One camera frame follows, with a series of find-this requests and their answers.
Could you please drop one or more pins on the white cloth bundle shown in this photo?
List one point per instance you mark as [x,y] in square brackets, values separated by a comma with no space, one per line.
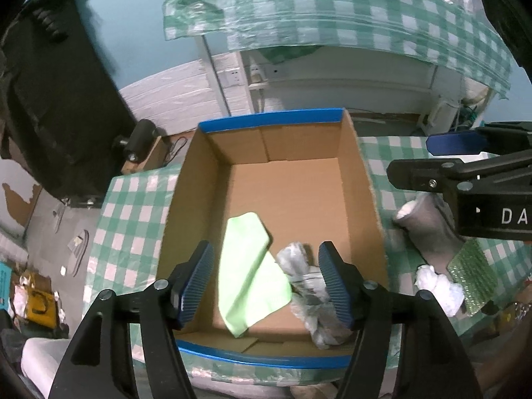
[43,361]

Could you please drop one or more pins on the yellow bag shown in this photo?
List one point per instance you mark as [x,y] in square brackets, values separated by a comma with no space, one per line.
[41,307]

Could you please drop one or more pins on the light green cloth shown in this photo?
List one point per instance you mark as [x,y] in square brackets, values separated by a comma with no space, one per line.
[249,266]

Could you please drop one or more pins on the grey slipper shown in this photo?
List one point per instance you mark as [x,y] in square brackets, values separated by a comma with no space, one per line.
[79,251]

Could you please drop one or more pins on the large black bag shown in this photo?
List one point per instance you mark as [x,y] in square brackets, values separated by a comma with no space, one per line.
[54,104]

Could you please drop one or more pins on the metal wristwatch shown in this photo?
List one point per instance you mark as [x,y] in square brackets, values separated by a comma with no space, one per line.
[523,308]

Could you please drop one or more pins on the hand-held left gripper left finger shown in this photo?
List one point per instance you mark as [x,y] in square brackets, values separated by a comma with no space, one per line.
[195,286]

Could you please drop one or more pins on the green glitter sponge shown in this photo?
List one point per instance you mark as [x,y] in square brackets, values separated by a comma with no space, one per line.
[474,274]

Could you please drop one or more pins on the clear plastic bag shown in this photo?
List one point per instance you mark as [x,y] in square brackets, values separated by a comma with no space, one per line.
[307,295]

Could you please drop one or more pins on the black cylinder speaker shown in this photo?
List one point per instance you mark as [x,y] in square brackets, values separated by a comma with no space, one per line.
[140,138]

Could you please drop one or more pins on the blue-rimmed cardboard box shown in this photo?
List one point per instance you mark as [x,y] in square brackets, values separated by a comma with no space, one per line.
[291,199]

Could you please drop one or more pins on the white appliance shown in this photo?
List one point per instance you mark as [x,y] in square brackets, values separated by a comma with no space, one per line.
[440,116]

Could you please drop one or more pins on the grey sock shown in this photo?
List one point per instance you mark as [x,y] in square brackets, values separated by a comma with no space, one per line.
[432,232]

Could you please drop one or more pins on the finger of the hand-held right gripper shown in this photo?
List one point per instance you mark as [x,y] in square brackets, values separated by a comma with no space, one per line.
[415,174]
[453,143]

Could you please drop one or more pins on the white table frame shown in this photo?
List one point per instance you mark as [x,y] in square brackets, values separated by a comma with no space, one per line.
[332,75]

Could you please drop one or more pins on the small wooden box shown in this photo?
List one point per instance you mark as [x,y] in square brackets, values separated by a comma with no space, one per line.
[149,156]

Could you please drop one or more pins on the white wall socket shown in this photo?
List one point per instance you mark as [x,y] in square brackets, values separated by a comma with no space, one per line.
[230,77]

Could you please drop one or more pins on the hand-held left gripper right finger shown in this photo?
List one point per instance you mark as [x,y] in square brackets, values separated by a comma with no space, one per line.
[336,286]

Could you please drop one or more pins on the white tissue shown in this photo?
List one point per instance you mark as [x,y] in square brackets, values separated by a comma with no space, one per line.
[440,289]

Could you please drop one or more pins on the blue box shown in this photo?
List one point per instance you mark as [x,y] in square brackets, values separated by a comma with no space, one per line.
[5,286]

